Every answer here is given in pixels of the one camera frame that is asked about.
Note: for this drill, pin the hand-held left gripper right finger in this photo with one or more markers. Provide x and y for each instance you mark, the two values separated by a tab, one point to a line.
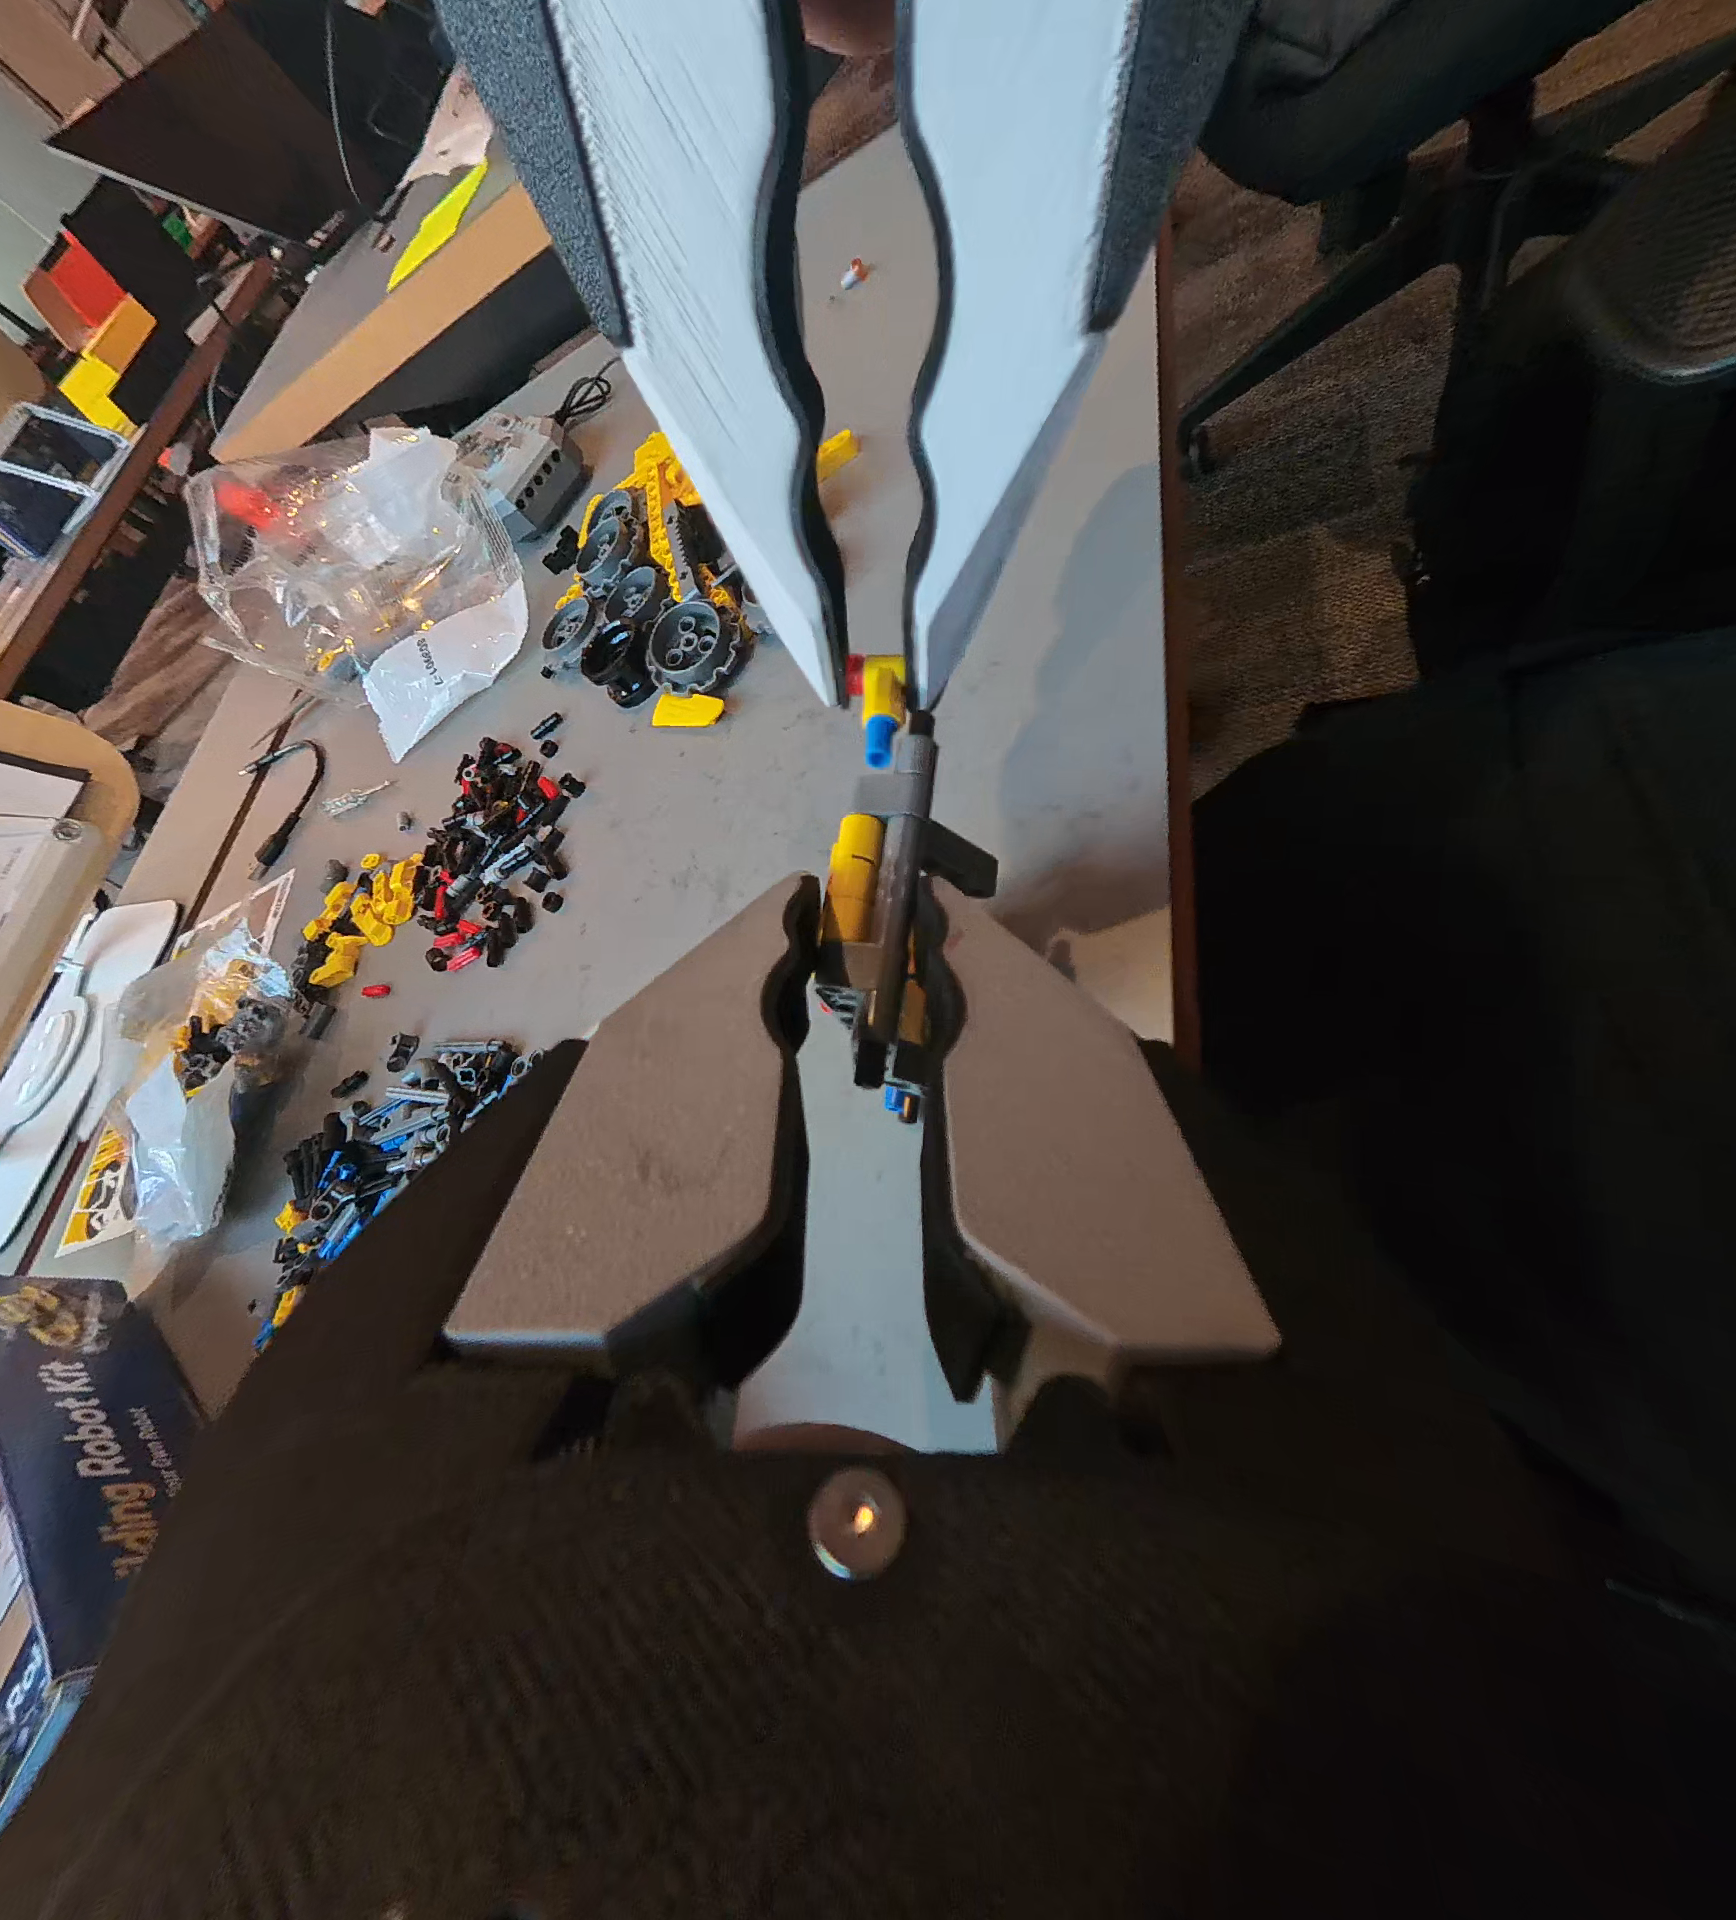
1109	1200

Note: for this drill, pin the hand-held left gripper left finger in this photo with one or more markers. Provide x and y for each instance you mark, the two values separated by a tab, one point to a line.
629	1170

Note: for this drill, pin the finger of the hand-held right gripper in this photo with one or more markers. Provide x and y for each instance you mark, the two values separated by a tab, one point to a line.
675	211
1034	240

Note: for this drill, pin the yellow and grey brick assembly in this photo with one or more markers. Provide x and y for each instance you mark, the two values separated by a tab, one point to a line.
885	901

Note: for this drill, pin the pile of blue grey connectors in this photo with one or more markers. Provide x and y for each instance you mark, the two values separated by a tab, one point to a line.
389	1157

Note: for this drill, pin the grey battery box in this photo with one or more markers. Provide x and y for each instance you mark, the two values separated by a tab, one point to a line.
530	474

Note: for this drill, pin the pile of black red pins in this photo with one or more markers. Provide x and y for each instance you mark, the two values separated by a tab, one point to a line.
479	856

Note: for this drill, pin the black office chair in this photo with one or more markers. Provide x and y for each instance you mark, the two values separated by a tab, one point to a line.
1348	91

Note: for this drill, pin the pile of yellow angled beams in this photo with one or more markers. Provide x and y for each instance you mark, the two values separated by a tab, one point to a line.
359	916

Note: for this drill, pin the yellow grey brick chassis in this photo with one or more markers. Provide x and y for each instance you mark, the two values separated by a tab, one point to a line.
645	586

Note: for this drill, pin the clear plastic bag of parts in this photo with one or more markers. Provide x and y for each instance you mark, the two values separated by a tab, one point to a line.
208	1080

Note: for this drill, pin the yellow curved panel piece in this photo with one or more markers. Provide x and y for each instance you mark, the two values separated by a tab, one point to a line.
689	713

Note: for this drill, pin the large crumpled plastic bag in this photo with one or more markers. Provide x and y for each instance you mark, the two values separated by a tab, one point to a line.
359	571

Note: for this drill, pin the blue cardboard kit box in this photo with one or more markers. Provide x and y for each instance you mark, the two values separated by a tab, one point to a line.
75	1471

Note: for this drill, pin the instruction sign stand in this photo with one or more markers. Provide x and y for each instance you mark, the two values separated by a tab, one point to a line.
88	786

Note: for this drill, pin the black mesh chair seat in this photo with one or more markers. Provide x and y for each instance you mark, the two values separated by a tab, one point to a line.
1709	271

